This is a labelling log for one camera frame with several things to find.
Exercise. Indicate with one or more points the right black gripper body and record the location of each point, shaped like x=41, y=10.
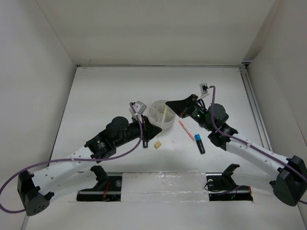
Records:
x=197, y=113

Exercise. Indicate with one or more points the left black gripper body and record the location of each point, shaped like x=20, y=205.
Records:
x=133, y=130

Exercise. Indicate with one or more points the yellow thin highlighter pen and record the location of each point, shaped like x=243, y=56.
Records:
x=163, y=119

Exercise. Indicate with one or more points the pink thin highlighter pen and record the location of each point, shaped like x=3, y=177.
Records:
x=187, y=131

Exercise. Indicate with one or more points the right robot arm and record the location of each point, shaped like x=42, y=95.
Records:
x=287, y=176

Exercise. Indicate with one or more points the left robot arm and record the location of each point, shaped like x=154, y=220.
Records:
x=38, y=189

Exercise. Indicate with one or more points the pink black highlighter marker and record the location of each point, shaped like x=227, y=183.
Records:
x=145, y=143

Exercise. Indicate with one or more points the tan eraser block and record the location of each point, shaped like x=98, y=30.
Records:
x=157, y=144

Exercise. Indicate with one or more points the white round divided container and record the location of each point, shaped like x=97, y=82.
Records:
x=155, y=113

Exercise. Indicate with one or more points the blue black highlighter marker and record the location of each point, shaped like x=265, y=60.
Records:
x=199, y=144

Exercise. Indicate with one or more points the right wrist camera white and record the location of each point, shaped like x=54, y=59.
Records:
x=204, y=88

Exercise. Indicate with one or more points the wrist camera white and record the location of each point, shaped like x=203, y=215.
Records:
x=204, y=88
x=137, y=108

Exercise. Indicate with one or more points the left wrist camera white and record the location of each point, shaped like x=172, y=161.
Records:
x=137, y=108

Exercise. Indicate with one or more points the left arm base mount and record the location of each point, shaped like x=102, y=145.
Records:
x=106, y=189

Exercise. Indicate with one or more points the aluminium rail on right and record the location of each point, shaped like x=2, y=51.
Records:
x=254, y=106

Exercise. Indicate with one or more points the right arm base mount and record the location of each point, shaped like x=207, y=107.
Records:
x=221, y=187

